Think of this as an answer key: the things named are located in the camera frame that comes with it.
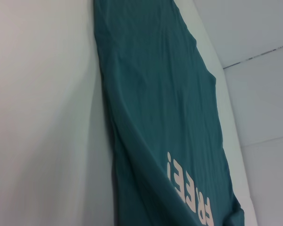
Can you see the teal blue printed t-shirt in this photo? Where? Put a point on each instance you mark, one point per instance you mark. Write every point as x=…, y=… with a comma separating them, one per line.
x=155, y=94

